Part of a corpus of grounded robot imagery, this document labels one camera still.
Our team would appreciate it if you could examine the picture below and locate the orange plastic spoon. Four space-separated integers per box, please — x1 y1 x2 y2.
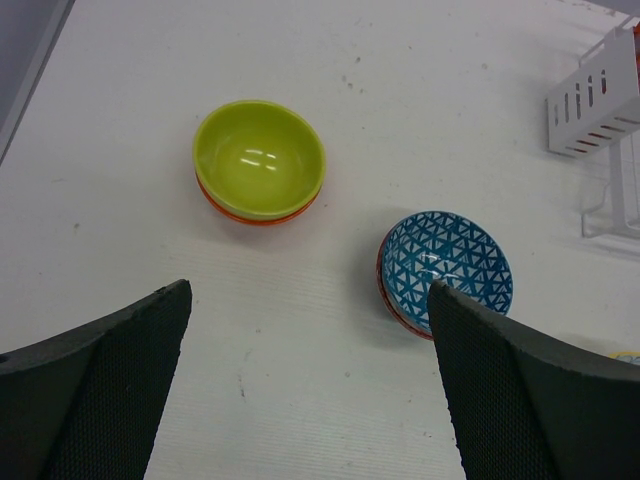
567 68 639 156

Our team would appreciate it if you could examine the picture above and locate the orange patterned ceramic bowl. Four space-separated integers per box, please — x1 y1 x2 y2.
376 235 433 341

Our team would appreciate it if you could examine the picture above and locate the white cutlery holder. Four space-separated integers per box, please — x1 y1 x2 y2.
546 26 639 158

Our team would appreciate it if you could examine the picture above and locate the lime green plastic bowl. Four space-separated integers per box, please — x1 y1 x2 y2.
192 100 326 218

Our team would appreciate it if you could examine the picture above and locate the white wire dish rack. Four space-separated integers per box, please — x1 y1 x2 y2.
579 14 640 239

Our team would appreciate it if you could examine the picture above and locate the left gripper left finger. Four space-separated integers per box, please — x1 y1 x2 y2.
1 279 192 479

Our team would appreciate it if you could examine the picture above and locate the white red patterned bowl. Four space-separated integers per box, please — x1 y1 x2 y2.
382 211 514 335

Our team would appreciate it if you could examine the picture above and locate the tan yellow rimmed bowl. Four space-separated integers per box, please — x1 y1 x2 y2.
609 351 640 366

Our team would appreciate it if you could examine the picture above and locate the orange plastic bowl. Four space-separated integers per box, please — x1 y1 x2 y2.
195 175 319 226

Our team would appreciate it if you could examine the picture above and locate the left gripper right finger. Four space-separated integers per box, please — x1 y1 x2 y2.
428 282 639 479

